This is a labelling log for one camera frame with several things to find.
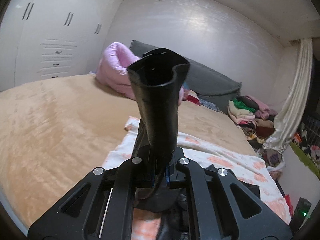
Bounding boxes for black leather jacket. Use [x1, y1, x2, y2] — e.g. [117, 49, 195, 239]
[126, 47, 261, 240]

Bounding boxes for bag of clothes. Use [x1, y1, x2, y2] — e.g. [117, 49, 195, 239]
[257, 148, 285, 172]

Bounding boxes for green edged clothes shelf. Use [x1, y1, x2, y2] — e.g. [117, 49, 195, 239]
[290, 113, 319, 179]

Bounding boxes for pile of folded clothes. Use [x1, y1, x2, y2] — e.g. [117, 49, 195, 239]
[227, 95, 278, 151]

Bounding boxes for red plastic bag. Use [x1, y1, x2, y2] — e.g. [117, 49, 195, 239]
[284, 194, 294, 217]

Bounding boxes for white pink patterned blanket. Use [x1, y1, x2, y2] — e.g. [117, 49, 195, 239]
[104, 117, 290, 239]

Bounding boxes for cream satin curtain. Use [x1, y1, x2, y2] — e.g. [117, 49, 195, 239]
[263, 38, 313, 153]

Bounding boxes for tan bed cover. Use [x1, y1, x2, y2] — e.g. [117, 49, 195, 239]
[0, 74, 256, 230]

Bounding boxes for grey headboard cover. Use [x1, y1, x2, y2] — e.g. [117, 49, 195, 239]
[127, 41, 241, 115]

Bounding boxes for pink rolled duvet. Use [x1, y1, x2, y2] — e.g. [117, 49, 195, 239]
[95, 42, 190, 109]

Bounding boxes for white wardrobe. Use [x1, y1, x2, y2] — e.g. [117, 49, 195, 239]
[1, 0, 123, 90]

